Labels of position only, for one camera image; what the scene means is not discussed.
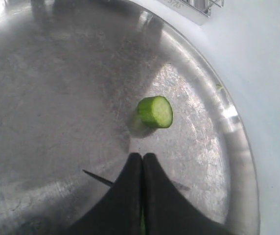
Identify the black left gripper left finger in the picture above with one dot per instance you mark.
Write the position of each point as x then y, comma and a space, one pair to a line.
119, 211

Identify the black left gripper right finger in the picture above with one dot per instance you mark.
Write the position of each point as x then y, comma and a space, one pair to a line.
166, 211

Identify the green cucumber end with stem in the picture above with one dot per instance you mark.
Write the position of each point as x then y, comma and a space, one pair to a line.
142, 225

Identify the black kitchen knife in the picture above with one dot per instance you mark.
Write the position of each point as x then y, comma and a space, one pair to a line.
177, 185

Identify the cut green cucumber slice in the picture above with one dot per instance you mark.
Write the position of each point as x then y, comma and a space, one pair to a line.
155, 112

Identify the chrome wire utensil holder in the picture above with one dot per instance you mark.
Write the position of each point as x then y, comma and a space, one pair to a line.
197, 11

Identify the round stainless steel plate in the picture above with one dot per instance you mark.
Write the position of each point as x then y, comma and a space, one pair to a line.
72, 73

